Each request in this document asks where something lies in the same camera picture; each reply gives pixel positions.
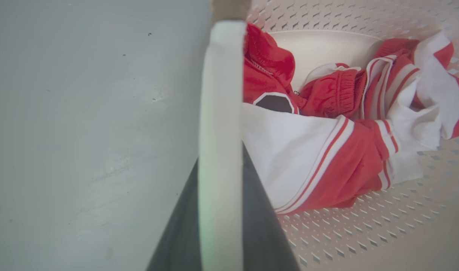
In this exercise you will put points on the white perforated plastic laundry basket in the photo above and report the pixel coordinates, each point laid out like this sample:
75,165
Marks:
222,113

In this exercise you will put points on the red white striped sports garment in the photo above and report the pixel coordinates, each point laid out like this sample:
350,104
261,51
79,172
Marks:
289,158

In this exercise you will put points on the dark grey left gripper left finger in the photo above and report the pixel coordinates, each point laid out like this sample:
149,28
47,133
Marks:
182,233

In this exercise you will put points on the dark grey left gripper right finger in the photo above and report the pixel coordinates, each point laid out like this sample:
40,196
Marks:
261,229

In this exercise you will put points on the red shorts with elastic waistband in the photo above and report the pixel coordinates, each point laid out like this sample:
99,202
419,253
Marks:
333,94

